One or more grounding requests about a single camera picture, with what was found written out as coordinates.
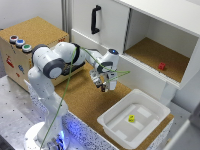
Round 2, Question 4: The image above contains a green button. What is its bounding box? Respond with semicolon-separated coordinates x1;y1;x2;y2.
21;43;34;54

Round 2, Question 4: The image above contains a white sliding door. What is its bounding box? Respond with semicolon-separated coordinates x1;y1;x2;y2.
72;0;131;55

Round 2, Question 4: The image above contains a green cable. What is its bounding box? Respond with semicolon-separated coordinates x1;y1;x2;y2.
38;46;132;150

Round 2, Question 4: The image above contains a white cabinet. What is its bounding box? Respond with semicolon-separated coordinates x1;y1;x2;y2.
70;0;200;108

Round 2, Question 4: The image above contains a yellow block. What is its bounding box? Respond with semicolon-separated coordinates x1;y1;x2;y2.
128;114;137;123

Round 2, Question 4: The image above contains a red button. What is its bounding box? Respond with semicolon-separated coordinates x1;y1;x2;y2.
9;35;19;45

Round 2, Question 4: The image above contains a pink block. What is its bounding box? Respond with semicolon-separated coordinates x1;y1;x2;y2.
157;62;167;71

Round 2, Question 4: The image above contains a blue button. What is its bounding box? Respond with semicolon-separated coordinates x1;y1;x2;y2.
15;38;26;49

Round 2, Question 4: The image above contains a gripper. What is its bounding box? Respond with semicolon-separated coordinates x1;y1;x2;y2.
90;70;118;92

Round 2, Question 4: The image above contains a white plastic box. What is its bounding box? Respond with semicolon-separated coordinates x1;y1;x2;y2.
96;88;172;150

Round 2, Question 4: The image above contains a wooden drawer box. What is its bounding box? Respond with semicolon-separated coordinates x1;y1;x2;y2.
0;16;71;92

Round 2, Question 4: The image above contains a black door handle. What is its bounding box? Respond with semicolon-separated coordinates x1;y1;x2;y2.
90;4;103;36

